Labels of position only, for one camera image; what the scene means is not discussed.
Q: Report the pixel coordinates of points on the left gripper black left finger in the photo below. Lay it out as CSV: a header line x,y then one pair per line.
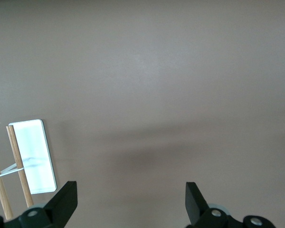
x,y
61,206

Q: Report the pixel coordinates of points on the white rectangular tray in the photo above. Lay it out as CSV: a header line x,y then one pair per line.
x,y
35,154

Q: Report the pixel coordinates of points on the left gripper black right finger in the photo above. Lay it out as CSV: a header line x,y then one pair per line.
x,y
197,211

